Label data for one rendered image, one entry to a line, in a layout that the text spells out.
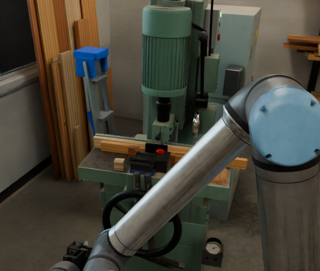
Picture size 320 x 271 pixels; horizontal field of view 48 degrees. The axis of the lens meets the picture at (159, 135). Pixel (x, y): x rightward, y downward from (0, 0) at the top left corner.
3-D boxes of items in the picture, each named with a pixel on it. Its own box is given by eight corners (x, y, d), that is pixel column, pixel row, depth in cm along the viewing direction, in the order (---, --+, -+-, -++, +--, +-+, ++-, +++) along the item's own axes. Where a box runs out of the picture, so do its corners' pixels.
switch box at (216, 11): (201, 47, 158) (205, 8, 151) (204, 43, 167) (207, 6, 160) (215, 48, 157) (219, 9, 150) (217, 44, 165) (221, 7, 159)
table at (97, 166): (68, 192, 138) (66, 179, 136) (96, 155, 166) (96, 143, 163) (227, 216, 128) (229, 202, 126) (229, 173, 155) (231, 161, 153)
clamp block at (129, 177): (125, 194, 133) (125, 173, 129) (134, 176, 145) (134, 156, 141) (164, 200, 131) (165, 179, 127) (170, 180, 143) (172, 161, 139)
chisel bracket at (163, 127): (151, 143, 146) (151, 124, 142) (158, 129, 159) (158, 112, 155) (169, 145, 145) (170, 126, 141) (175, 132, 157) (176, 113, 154)
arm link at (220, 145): (267, 52, 77) (88, 237, 101) (277, 62, 65) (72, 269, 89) (305, 87, 79) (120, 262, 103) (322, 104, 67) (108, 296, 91)
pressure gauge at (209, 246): (204, 256, 142) (205, 240, 138) (205, 250, 145) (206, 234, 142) (220, 259, 141) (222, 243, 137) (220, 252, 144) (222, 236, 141)
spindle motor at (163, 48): (136, 96, 135) (136, 8, 121) (147, 83, 150) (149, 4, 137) (183, 100, 132) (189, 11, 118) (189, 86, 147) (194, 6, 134)
